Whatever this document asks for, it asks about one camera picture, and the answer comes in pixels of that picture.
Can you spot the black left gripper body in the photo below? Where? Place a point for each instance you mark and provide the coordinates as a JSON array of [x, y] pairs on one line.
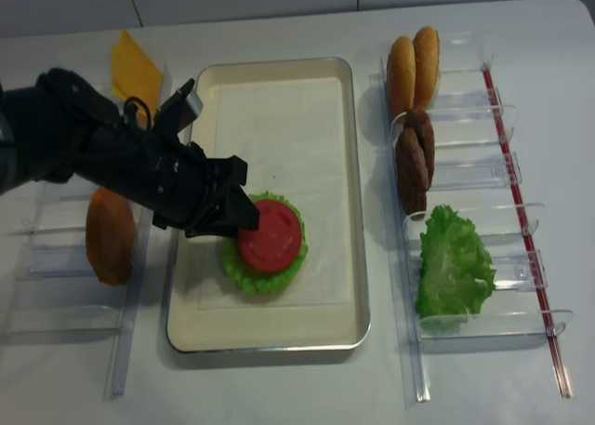
[[177, 182]]

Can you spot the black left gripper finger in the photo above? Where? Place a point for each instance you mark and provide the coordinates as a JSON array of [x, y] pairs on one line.
[[212, 226], [239, 212]]

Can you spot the red tomato slice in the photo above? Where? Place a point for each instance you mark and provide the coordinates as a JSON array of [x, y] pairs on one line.
[[277, 241]]

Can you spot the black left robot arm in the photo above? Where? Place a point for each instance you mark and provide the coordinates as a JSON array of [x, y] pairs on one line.
[[62, 126]]

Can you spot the green lettuce leaf on tray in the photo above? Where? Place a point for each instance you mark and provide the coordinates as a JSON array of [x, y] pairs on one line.
[[236, 269]]

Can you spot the yellow cheese slice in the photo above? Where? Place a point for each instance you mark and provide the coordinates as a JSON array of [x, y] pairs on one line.
[[114, 88]]

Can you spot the orange cheese slice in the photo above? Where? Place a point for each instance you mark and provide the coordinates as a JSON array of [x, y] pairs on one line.
[[135, 73]]

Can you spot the front brown meat patty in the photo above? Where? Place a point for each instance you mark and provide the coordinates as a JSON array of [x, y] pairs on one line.
[[412, 172]]

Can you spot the brown meat patty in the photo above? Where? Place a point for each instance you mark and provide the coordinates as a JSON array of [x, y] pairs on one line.
[[419, 120], [412, 172]]

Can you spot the rear brown meat patty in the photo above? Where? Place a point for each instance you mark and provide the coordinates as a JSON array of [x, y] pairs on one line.
[[419, 120]]

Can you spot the front bread bun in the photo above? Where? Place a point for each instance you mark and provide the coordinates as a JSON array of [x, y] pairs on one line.
[[401, 75]]

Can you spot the bread bun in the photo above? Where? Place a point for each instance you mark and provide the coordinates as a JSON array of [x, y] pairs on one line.
[[401, 75], [427, 57]]

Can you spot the green lettuce leaf in rack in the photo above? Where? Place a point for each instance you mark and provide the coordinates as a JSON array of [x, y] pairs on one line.
[[456, 275]]

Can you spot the rear bread bun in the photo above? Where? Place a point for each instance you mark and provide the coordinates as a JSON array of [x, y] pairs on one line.
[[427, 57]]

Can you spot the breaded fried patty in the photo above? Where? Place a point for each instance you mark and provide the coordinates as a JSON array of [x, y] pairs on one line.
[[110, 237]]

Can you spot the white paper tray liner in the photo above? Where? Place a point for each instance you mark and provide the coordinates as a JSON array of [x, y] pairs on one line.
[[291, 135]]

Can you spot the cream metal tray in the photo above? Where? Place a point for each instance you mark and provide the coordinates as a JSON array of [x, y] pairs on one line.
[[260, 327]]

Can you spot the clear acrylic left rack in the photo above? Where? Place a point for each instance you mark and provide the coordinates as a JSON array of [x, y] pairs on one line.
[[73, 249]]

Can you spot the clear acrylic rack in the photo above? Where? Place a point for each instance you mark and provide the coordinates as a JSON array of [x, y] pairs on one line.
[[73, 249], [477, 174]]

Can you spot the clear acrylic right rack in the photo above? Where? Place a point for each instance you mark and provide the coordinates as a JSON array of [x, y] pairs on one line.
[[477, 174]]

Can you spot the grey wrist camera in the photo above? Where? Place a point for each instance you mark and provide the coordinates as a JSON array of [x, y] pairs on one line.
[[180, 110]]

